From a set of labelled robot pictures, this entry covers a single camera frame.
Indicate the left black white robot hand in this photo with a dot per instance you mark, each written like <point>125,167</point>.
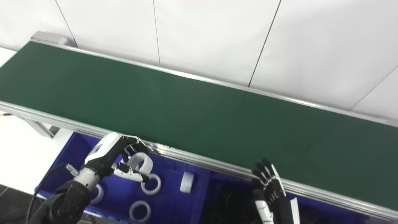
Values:
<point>104,152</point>

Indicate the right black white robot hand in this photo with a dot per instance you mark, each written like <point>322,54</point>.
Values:
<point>276,202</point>

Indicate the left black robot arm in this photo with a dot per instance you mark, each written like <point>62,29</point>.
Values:
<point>65,205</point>

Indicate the blue bin with black parts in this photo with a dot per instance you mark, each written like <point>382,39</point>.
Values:
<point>317,213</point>

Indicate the aluminium conveyor support leg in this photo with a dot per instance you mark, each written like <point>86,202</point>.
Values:
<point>40,127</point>

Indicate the blue bin with white parts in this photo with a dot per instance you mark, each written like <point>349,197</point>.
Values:
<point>174,205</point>

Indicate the white disc part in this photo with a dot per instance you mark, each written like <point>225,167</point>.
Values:
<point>187,182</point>

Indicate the green conveyor belt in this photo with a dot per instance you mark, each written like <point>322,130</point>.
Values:
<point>202,115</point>

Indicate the grey conveyor end housing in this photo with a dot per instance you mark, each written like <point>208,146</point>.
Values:
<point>49,38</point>

